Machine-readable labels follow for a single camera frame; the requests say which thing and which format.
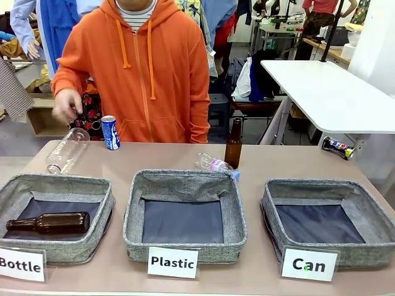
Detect red floral black cloth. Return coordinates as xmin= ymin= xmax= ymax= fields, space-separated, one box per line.
xmin=69 ymin=80 xmax=104 ymax=142

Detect grey fabric basket plastic bin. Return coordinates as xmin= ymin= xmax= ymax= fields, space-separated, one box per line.
xmin=122 ymin=168 xmax=249 ymax=265

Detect brown checkered cloth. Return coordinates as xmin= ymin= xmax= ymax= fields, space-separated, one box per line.
xmin=0 ymin=57 xmax=35 ymax=123

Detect brown glass beer bottle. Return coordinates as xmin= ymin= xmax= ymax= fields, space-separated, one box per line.
xmin=5 ymin=211 xmax=91 ymax=235
xmin=224 ymin=117 xmax=242 ymax=170

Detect blue hanging garment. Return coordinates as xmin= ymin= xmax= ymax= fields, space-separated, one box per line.
xmin=36 ymin=0 xmax=84 ymax=80

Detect white Plastic label sign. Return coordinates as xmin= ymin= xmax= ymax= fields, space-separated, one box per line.
xmin=147 ymin=245 xmax=200 ymax=280

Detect background person red shirt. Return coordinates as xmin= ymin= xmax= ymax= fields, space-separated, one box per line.
xmin=295 ymin=0 xmax=340 ymax=61

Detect black vertical pole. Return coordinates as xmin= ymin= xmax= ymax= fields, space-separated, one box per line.
xmin=320 ymin=0 xmax=345 ymax=62

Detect person's right hand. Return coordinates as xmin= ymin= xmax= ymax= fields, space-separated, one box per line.
xmin=51 ymin=89 xmax=83 ymax=126

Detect large clear plastic bottle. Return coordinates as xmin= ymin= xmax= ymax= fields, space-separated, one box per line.
xmin=45 ymin=127 xmax=91 ymax=175

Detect white Can label sign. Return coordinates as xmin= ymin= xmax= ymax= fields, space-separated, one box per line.
xmin=280 ymin=247 xmax=339 ymax=283

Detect crushed dark soda can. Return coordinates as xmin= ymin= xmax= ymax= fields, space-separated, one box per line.
xmin=320 ymin=136 xmax=357 ymax=161

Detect crushed clear bottle blue cap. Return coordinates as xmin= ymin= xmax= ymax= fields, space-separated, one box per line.
xmin=194 ymin=152 xmax=241 ymax=181

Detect mannequin in light blue shirt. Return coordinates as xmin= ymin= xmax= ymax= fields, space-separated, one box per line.
xmin=10 ymin=0 xmax=41 ymax=60

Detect wooden workbench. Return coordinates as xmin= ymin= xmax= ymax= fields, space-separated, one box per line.
xmin=304 ymin=36 xmax=352 ymax=66

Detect yellow floral shirt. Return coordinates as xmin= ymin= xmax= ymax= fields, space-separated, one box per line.
xmin=181 ymin=0 xmax=205 ymax=21

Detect red hanging garment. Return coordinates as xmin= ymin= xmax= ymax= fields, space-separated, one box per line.
xmin=214 ymin=12 xmax=238 ymax=59

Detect dark clothes on chair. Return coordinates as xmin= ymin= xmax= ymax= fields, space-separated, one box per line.
xmin=249 ymin=49 xmax=288 ymax=102

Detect grey fabric basket bottle bin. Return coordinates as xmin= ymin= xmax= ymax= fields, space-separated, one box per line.
xmin=0 ymin=173 xmax=117 ymax=265

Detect blue soda can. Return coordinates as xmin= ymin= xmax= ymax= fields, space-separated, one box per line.
xmin=101 ymin=115 xmax=121 ymax=151

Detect person in orange hoodie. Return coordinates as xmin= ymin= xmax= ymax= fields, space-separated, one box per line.
xmin=51 ymin=0 xmax=212 ymax=144

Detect white paper roll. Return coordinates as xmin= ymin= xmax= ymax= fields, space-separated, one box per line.
xmin=340 ymin=43 xmax=356 ymax=60

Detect person's right forearm orange sleeve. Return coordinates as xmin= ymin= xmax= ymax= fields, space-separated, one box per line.
xmin=51 ymin=63 xmax=92 ymax=99

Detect black plastic stool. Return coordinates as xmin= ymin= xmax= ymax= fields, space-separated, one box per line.
xmin=209 ymin=93 xmax=232 ymax=130

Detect person's left forearm orange sleeve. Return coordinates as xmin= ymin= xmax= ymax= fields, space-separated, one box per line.
xmin=188 ymin=92 xmax=212 ymax=144

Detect mustard yellow cloth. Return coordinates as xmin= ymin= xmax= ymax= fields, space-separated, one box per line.
xmin=0 ymin=30 xmax=43 ymax=61

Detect wooden box shelf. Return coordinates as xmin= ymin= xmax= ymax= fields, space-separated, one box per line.
xmin=27 ymin=92 xmax=72 ymax=137

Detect white Bottle label sign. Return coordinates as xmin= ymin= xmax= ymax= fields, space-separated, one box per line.
xmin=0 ymin=246 xmax=47 ymax=283

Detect white desk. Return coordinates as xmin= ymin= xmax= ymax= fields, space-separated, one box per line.
xmin=257 ymin=60 xmax=395 ymax=146

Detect grey fabric basket can bin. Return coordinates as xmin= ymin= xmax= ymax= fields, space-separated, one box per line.
xmin=260 ymin=178 xmax=395 ymax=272

